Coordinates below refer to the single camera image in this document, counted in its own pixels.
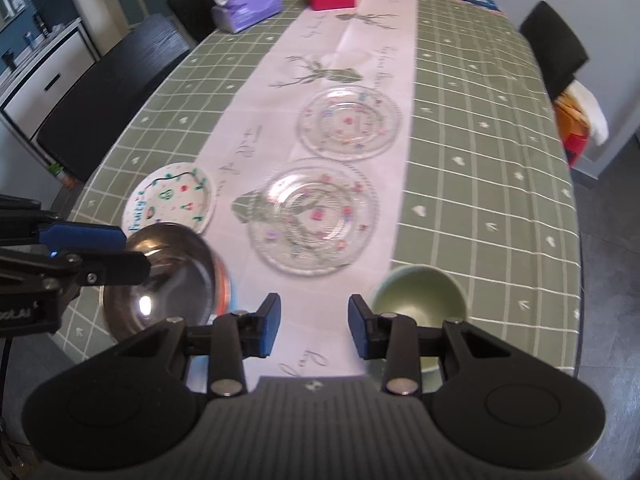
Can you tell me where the green ceramic bowl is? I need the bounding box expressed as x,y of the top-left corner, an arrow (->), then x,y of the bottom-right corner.
369,265 -> 467,376

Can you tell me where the black chair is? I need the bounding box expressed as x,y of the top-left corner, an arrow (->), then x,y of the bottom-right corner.
36,13 -> 193,183
519,0 -> 591,102
166,0 -> 268,43

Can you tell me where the green checked tablecloth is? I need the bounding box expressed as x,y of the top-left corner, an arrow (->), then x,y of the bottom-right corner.
52,0 -> 583,378

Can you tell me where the purple tissue box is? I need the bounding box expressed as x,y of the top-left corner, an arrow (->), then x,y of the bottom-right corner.
206,0 -> 285,35

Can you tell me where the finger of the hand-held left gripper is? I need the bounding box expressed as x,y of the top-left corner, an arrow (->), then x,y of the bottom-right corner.
0,247 -> 152,292
0,195 -> 129,254

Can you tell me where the clear floral glass plate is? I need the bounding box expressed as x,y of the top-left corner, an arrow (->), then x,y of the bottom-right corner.
296,85 -> 404,161
248,158 -> 378,277

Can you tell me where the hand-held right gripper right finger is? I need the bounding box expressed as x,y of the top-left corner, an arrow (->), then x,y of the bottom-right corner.
347,294 -> 516,396

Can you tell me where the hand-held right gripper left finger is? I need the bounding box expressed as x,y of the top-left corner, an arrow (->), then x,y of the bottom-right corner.
117,292 -> 282,399

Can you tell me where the white deer print table runner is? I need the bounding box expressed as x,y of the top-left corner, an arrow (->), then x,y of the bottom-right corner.
187,0 -> 421,396

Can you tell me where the white cloth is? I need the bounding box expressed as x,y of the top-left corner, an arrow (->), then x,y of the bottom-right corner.
565,80 -> 610,146

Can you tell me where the white printed paper plate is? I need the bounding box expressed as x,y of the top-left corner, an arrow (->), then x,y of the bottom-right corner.
121,162 -> 218,236

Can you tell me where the white cabinet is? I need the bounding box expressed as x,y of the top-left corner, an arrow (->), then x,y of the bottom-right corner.
0,17 -> 101,136

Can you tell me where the stainless steel bowl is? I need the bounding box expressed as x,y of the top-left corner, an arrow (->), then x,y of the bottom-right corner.
98,225 -> 221,345

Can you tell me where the orange rimmed bowl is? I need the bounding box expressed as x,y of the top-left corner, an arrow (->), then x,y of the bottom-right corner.
210,255 -> 236,318

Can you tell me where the orange bag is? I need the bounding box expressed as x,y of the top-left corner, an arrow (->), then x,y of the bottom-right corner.
552,92 -> 593,168

